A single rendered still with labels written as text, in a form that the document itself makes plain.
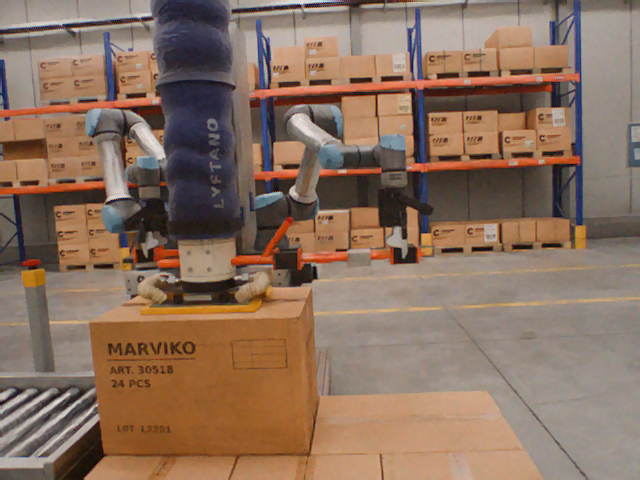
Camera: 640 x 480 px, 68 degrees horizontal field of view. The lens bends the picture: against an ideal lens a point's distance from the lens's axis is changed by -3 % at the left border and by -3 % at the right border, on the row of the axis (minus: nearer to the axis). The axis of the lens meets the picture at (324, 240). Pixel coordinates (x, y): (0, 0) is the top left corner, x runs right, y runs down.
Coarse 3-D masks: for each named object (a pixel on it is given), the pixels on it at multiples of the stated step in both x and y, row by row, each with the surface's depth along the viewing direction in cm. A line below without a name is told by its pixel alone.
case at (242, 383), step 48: (288, 288) 169; (96, 336) 135; (144, 336) 135; (192, 336) 134; (240, 336) 133; (288, 336) 132; (96, 384) 137; (144, 384) 136; (192, 384) 135; (240, 384) 134; (288, 384) 134; (144, 432) 138; (192, 432) 137; (240, 432) 136; (288, 432) 135
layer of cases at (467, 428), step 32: (320, 416) 159; (352, 416) 157; (384, 416) 156; (416, 416) 155; (448, 416) 153; (480, 416) 152; (320, 448) 139; (352, 448) 138; (384, 448) 137; (416, 448) 136; (448, 448) 135; (480, 448) 133; (512, 448) 132
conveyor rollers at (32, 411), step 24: (0, 408) 173; (24, 408) 173; (48, 408) 173; (72, 408) 172; (96, 408) 172; (0, 432) 158; (24, 432) 158; (48, 432) 156; (72, 432) 155; (0, 456) 146; (24, 456) 144; (48, 456) 142
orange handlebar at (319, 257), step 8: (160, 256) 178; (168, 256) 178; (240, 256) 153; (248, 256) 152; (256, 256) 152; (304, 256) 147; (312, 256) 147; (320, 256) 147; (328, 256) 146; (336, 256) 146; (344, 256) 146; (376, 256) 145; (384, 256) 145; (160, 264) 150; (168, 264) 149; (176, 264) 149; (232, 264) 149; (240, 264) 149; (248, 264) 149
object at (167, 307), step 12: (168, 300) 147; (180, 300) 143; (192, 300) 146; (204, 300) 145; (216, 300) 145; (228, 300) 143; (252, 300) 145; (144, 312) 140; (156, 312) 139; (168, 312) 139; (180, 312) 139; (192, 312) 139; (204, 312) 139; (216, 312) 138; (228, 312) 138; (240, 312) 138; (252, 312) 138
